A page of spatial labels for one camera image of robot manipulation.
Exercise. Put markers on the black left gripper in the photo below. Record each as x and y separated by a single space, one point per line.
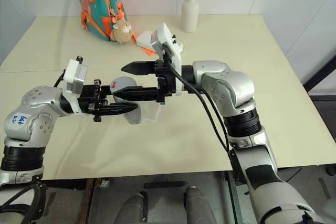
89 98

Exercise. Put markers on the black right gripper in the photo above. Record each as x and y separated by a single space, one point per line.
166 82

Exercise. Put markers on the grey cup with red mark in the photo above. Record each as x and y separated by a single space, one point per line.
124 82

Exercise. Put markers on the clear plastic jar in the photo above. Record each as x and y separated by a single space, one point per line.
148 113

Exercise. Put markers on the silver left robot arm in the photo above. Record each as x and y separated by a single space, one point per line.
39 119

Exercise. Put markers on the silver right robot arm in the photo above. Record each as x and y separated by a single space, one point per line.
236 90

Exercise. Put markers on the orange strip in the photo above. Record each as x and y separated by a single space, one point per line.
149 51

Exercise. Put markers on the white ceramic vase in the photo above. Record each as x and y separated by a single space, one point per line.
189 14

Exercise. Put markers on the teal orange dinosaur backpack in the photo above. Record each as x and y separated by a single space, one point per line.
97 3

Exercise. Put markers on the black flat bar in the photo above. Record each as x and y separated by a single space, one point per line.
165 184

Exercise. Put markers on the rusty metal table leg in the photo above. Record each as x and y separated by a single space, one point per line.
88 200

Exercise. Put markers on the grey rounded robot foot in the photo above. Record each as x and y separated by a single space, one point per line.
197 205
135 209

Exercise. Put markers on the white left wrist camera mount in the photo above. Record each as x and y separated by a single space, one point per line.
74 74

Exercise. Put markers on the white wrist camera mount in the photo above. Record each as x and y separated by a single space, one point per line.
74 74
168 37

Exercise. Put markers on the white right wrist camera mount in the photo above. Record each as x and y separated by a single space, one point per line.
168 37

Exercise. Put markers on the black metal frame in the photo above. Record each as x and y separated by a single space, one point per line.
321 72

